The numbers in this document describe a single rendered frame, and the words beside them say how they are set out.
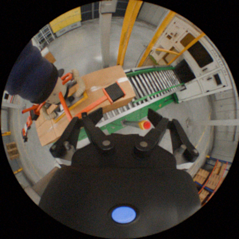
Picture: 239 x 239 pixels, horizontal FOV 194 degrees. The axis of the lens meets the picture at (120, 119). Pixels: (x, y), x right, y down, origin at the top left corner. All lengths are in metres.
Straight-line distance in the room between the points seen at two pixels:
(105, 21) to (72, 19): 6.33
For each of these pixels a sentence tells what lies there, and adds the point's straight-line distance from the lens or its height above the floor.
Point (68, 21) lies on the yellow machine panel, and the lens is 7.61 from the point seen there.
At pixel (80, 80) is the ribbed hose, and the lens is 0.49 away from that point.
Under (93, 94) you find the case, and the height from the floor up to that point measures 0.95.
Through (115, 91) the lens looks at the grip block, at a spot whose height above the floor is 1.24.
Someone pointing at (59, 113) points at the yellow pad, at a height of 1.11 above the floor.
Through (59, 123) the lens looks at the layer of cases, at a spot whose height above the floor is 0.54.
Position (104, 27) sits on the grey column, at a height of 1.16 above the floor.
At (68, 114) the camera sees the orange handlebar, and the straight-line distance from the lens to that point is 0.39.
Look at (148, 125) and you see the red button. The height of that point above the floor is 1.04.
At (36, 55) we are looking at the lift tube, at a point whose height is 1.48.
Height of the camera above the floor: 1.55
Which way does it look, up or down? 82 degrees down
